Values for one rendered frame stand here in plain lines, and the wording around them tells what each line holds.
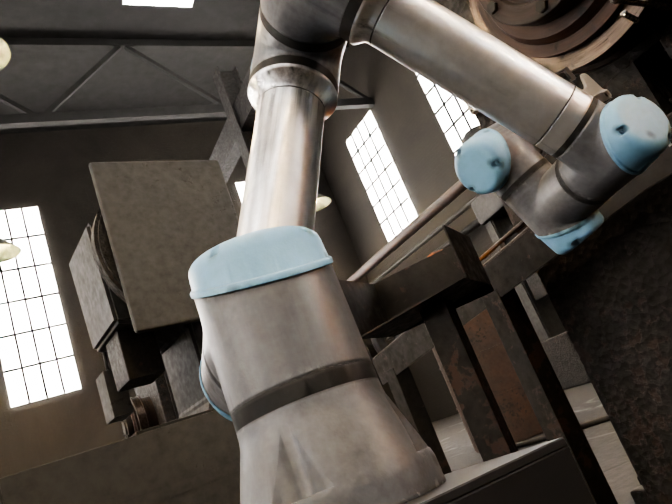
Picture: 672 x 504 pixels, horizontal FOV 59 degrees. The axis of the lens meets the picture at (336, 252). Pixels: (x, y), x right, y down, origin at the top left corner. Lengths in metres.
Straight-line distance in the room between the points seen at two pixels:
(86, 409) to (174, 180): 7.40
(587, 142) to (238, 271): 0.41
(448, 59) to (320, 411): 0.42
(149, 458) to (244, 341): 2.49
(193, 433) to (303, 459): 2.57
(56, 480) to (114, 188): 1.58
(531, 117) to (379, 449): 0.41
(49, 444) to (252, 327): 10.22
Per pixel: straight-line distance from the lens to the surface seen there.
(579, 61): 1.30
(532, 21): 1.26
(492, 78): 0.68
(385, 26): 0.69
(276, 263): 0.44
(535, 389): 1.49
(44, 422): 10.68
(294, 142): 0.69
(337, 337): 0.44
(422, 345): 1.75
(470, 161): 0.78
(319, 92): 0.76
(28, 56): 11.14
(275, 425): 0.42
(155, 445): 2.93
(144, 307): 3.29
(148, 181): 3.67
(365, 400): 0.43
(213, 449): 2.99
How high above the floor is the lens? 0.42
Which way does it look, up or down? 16 degrees up
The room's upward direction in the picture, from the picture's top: 22 degrees counter-clockwise
